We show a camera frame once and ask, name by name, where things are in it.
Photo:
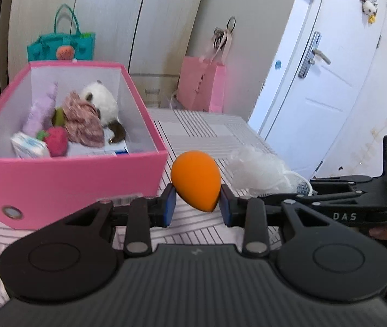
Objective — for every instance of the blue wet wipes packet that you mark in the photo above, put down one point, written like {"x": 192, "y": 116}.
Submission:
{"x": 118, "y": 150}

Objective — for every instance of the pink cardboard box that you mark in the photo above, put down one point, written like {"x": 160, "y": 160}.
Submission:
{"x": 60, "y": 184}

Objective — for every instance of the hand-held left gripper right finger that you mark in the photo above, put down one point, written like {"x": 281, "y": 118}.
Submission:
{"x": 227, "y": 207}

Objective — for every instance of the white mesh bath loofah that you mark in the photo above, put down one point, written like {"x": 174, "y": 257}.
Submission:
{"x": 258, "y": 170}

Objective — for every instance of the orange makeup sponge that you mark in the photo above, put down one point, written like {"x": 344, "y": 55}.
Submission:
{"x": 197, "y": 177}

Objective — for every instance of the pink paper bag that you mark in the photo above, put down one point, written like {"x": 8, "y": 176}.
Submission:
{"x": 200, "y": 85}

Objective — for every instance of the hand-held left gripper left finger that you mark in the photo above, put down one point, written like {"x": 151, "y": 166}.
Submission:
{"x": 169, "y": 207}

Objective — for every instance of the green makeup sponge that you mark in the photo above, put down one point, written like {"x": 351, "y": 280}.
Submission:
{"x": 58, "y": 117}

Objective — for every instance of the small hanging panda plush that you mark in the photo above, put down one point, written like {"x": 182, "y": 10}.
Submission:
{"x": 368, "y": 6}

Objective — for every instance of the small yellow hanging charm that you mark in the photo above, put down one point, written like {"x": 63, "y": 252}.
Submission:
{"x": 372, "y": 18}

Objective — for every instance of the white panda plush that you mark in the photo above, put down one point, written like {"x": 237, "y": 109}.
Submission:
{"x": 103, "y": 100}

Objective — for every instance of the teal felt tote bag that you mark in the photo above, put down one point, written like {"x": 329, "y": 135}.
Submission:
{"x": 43, "y": 49}

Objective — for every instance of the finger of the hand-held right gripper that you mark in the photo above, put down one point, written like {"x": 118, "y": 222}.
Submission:
{"x": 333, "y": 197}
{"x": 343, "y": 181}

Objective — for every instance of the purple plush toy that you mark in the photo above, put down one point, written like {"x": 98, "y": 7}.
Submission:
{"x": 40, "y": 115}

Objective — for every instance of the pink floral scrunchie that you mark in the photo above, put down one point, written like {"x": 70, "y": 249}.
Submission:
{"x": 84, "y": 122}

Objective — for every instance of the red strawberry plush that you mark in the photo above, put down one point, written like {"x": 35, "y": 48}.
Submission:
{"x": 57, "y": 141}

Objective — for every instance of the grey wardrobe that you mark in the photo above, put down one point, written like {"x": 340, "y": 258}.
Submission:
{"x": 112, "y": 24}

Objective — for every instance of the white tissue pack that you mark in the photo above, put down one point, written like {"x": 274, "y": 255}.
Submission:
{"x": 28, "y": 146}

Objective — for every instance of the white paper sheet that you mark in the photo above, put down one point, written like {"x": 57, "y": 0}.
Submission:
{"x": 77, "y": 150}

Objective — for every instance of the blue round sticker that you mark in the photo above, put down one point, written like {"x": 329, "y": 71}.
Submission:
{"x": 278, "y": 64}

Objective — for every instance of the white door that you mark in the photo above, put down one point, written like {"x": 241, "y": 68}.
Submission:
{"x": 333, "y": 109}

